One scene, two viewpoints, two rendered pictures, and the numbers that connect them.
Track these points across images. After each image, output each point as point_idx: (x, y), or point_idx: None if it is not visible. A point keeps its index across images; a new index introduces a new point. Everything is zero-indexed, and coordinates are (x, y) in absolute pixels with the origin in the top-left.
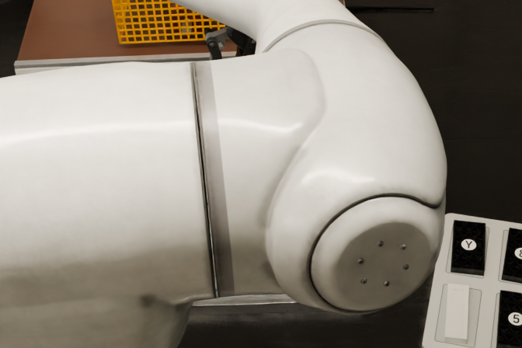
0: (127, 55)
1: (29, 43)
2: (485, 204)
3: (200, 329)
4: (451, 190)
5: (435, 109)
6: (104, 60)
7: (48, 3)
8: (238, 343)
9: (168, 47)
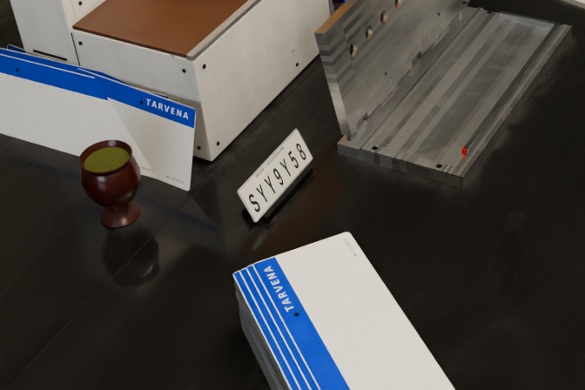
0: None
1: (165, 43)
2: None
3: (533, 118)
4: None
5: None
6: (247, 5)
7: (109, 23)
8: (562, 103)
9: None
